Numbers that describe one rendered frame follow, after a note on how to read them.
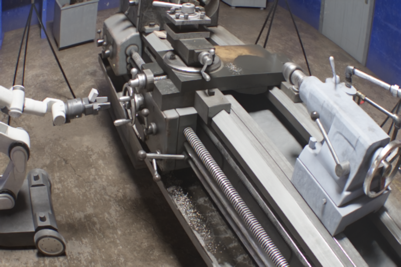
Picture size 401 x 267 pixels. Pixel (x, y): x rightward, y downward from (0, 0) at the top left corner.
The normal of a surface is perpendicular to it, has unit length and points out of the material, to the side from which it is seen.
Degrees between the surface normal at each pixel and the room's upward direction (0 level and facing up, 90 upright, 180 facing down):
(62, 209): 0
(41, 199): 0
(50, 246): 90
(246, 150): 36
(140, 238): 0
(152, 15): 90
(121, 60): 90
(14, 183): 90
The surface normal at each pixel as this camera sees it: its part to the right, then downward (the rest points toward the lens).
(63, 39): 0.47, 0.52
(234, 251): 0.07, -0.83
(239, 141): -0.48, -0.58
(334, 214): -0.92, 0.16
